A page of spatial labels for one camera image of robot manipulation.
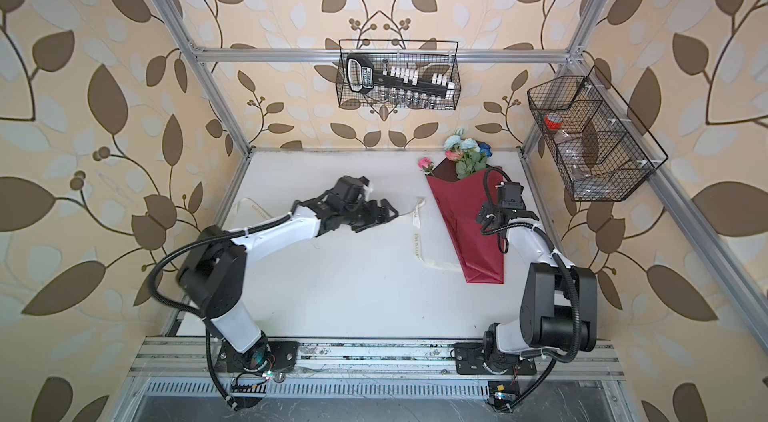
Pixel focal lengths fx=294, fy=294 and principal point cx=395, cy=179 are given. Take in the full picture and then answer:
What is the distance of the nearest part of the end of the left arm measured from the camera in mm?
667

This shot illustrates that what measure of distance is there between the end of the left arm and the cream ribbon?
7 cm

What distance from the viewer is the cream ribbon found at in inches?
36.0
